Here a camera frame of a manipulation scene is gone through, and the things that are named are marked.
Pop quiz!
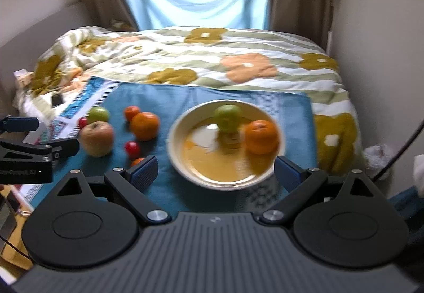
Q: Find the black cable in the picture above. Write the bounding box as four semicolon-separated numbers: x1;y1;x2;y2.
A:
371;121;424;181

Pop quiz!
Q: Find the wooden bedside table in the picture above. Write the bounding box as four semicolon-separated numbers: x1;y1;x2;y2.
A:
0;183;34;270

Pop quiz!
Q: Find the red yellow apple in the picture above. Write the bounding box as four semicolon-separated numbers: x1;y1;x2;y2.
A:
79;121;115;158

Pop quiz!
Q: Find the small cardboard box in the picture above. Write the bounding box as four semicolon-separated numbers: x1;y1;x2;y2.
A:
13;70;34;88

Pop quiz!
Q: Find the white plastic bag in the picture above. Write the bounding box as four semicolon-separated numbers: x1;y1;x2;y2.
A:
363;144;396;177

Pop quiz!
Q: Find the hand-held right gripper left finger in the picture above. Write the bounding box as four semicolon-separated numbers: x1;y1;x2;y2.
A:
56;155;171;227

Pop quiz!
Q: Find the olive patterned pillow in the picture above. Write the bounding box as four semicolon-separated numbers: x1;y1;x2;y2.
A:
109;19;136;32

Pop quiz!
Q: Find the teal cloth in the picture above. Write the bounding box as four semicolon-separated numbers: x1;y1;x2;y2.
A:
64;81;319;214

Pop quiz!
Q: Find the large orange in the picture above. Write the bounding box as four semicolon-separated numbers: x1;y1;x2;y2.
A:
130;112;160;142

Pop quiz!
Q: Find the cream ceramic bowl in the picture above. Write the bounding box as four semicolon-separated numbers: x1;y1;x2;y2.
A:
167;99;286;191

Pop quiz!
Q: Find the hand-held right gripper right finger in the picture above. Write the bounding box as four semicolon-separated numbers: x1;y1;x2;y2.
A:
260;155;380;225

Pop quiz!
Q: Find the floral striped blanket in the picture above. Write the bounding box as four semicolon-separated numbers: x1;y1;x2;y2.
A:
13;26;365;177

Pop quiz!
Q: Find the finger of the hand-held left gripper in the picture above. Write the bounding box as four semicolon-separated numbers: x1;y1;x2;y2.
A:
0;116;40;135
0;137;81;164

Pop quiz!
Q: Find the green apple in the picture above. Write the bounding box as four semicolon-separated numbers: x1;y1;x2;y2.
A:
87;107;111;124
214;104;242;133

